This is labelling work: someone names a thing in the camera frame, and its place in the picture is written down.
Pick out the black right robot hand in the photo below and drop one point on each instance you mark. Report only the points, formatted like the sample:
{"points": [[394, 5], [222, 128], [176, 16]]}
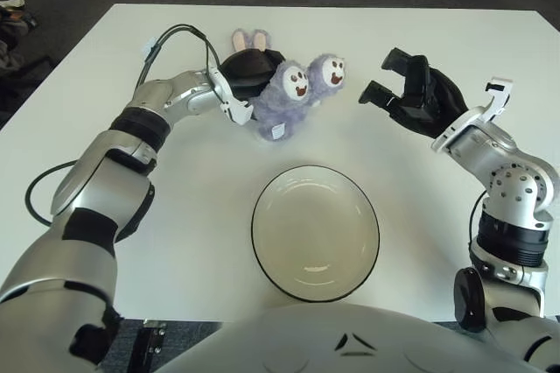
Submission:
{"points": [[433, 93]]}

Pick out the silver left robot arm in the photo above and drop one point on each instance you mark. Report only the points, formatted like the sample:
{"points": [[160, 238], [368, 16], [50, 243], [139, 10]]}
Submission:
{"points": [[100, 163]]}

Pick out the grey robot torso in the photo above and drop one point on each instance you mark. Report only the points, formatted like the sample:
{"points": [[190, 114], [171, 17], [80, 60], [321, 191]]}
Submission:
{"points": [[328, 342]]}

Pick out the dark bag in background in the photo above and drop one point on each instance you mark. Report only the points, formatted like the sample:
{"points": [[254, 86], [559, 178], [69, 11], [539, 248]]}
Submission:
{"points": [[13, 40]]}

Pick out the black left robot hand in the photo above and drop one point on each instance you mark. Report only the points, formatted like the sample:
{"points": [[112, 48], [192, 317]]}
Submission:
{"points": [[245, 68]]}

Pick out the black bracket under table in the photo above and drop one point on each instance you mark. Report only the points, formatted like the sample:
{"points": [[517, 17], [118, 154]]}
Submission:
{"points": [[151, 342]]}

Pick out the purple plush rabbit doll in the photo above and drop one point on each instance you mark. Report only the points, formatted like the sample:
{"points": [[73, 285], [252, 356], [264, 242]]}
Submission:
{"points": [[275, 110]]}

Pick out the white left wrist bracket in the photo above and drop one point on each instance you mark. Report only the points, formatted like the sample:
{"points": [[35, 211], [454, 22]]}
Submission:
{"points": [[238, 112]]}

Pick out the white plate with black rim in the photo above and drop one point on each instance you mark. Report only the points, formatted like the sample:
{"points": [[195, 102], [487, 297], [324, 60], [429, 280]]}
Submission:
{"points": [[315, 233]]}

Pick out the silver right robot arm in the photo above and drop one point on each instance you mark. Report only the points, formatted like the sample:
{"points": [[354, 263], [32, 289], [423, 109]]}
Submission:
{"points": [[516, 180]]}

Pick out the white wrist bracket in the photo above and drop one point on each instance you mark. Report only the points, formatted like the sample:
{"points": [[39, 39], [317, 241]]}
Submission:
{"points": [[499, 93], [238, 112]]}

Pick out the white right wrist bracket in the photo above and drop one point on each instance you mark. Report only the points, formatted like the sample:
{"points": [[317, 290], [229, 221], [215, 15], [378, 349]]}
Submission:
{"points": [[499, 93]]}

